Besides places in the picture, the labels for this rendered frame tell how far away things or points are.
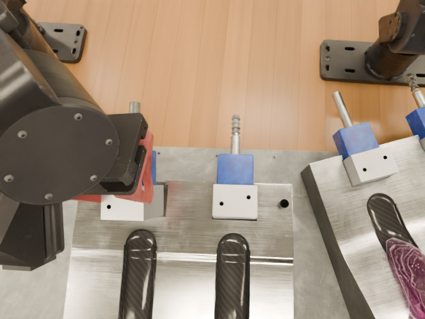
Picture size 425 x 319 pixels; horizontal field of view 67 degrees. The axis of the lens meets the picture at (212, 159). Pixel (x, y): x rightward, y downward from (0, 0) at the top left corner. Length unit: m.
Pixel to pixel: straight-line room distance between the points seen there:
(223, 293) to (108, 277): 0.13
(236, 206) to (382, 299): 0.19
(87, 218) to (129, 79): 0.25
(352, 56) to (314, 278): 0.35
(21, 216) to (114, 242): 0.21
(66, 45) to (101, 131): 0.47
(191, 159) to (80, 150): 0.34
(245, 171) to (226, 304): 0.15
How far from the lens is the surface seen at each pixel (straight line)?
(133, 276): 0.41
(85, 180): 0.18
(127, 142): 0.27
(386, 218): 0.48
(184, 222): 0.39
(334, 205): 0.45
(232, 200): 0.36
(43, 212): 0.24
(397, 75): 0.59
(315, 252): 0.49
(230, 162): 0.38
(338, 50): 0.59
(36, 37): 0.23
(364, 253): 0.45
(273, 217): 0.39
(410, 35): 0.47
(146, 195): 0.33
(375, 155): 0.45
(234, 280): 0.40
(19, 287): 0.56
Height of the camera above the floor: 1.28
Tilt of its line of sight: 75 degrees down
